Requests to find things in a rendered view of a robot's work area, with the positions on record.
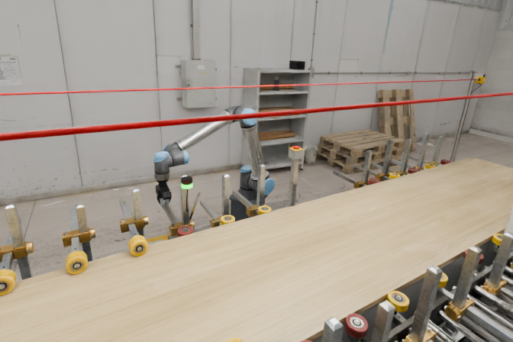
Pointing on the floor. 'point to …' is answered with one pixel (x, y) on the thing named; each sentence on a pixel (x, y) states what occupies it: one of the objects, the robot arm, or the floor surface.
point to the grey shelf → (264, 75)
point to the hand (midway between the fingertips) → (165, 208)
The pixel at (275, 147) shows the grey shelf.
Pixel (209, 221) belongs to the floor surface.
